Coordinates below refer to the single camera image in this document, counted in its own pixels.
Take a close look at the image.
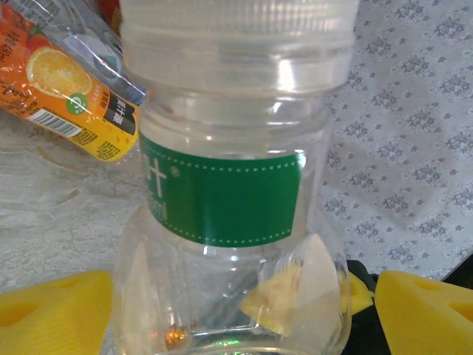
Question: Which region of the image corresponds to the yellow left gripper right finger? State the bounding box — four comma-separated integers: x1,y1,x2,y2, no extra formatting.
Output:
375,270,473,355

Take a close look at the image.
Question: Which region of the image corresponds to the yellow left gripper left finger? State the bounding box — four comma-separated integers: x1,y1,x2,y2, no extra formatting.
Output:
0,270,113,355

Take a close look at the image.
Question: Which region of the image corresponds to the orange juice bottle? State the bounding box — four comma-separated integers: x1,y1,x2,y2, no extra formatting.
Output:
0,0,140,163

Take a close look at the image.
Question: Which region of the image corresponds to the wide clear bottle green label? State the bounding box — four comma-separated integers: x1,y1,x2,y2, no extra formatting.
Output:
110,0,359,355

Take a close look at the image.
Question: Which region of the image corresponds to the clear bottle with blue cap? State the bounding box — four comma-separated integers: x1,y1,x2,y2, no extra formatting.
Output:
21,0,149,107

